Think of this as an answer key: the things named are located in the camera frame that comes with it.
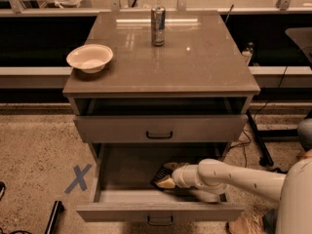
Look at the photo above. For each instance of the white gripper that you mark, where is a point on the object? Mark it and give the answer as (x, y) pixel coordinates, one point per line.
(179, 176)

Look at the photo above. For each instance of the black rxbar chocolate wrapper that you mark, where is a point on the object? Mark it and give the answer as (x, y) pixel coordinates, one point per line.
(161, 173)

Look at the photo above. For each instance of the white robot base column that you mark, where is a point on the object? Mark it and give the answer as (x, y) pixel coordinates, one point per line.
(295, 210)

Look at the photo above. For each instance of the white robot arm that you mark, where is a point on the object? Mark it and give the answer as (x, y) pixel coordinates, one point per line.
(213, 176)

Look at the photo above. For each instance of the open grey middle drawer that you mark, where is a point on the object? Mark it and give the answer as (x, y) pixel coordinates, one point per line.
(123, 188)

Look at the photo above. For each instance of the grey drawer cabinet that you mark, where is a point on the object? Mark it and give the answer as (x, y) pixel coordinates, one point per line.
(198, 71)

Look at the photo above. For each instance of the blue tape cross mark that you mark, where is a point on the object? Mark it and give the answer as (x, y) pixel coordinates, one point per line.
(79, 179)

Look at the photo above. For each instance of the black bar on floor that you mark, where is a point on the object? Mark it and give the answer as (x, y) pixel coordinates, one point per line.
(57, 209)

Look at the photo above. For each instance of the black table leg stand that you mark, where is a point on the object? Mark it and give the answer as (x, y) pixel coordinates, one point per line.
(266, 159)

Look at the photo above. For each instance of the silver blue energy drink can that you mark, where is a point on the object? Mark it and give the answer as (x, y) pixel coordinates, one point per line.
(158, 15)

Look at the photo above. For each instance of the black shoe at left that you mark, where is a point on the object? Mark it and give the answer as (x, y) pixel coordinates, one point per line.
(2, 189)

